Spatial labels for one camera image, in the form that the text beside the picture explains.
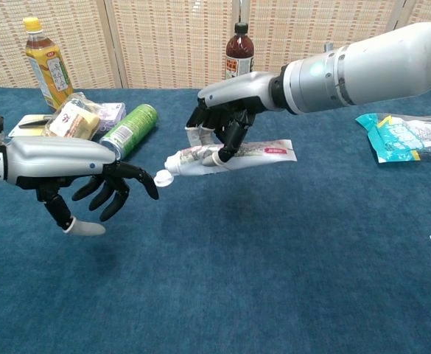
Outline bamboo folding screen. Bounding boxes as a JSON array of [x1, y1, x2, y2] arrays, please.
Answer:
[[0, 0, 431, 91]]

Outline purple white snack packet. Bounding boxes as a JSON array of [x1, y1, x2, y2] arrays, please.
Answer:
[[89, 102, 127, 133]]

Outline clear-wrapped sandwich biscuit pack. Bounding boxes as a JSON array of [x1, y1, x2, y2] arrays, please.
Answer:
[[43, 96, 102, 142]]

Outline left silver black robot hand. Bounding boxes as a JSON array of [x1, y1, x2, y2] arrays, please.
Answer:
[[4, 135, 160, 236]]

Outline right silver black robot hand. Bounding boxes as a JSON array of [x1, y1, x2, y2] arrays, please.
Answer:
[[185, 71, 286, 167]]

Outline black-capped dark tea bottle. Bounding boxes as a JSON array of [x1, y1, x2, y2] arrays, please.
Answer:
[[224, 21, 256, 80]]

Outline yellow-capped green tea bottle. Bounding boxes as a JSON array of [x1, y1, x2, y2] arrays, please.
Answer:
[[22, 16, 74, 111]]

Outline green drink can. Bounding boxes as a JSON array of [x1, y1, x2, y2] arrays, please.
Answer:
[[99, 103, 160, 160]]

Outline floral white toothpaste tube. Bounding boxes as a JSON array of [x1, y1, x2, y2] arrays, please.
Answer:
[[153, 139, 298, 188]]

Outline teal snack bag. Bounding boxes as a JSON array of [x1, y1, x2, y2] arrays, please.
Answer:
[[354, 112, 431, 164]]

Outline black knife on white card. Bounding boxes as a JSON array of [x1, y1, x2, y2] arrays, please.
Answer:
[[8, 114, 54, 139]]

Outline blue velvet tablecloth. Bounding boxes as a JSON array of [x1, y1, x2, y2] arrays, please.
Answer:
[[0, 86, 431, 354]]

